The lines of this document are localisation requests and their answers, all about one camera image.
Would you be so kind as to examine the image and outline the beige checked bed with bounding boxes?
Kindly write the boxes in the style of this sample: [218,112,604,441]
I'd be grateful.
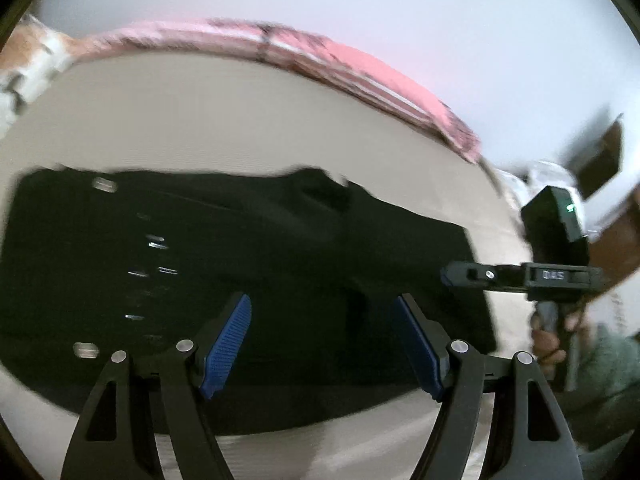
[0,55,541,480]

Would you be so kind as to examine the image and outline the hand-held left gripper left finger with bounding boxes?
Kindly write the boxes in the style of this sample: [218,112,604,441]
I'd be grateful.
[61,292,252,480]

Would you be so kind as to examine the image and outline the dark cabinet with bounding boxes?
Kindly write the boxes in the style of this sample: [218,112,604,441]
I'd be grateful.
[560,112,626,202]

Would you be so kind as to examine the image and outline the white floral pillow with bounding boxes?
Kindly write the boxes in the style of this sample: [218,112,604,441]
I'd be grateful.
[0,12,76,136]

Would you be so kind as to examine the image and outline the person's right forearm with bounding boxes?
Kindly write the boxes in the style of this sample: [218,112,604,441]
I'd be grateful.
[555,324,640,458]

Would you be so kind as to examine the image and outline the white dotted blanket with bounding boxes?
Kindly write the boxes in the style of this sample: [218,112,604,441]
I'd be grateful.
[492,160,583,223]

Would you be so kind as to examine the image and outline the pink plaid blanket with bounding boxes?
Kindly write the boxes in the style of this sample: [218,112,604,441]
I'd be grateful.
[70,17,483,163]

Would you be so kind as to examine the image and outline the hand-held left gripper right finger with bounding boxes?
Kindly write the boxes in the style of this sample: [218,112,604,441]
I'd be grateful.
[395,292,586,480]

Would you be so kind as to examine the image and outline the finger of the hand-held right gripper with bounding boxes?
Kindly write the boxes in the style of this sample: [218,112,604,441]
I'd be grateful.
[440,260,526,292]

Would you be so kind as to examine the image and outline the black pants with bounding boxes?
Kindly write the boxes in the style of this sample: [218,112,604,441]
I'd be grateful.
[0,164,498,436]

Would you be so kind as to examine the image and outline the person's right hand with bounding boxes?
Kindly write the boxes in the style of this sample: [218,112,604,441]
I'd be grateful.
[529,310,571,366]

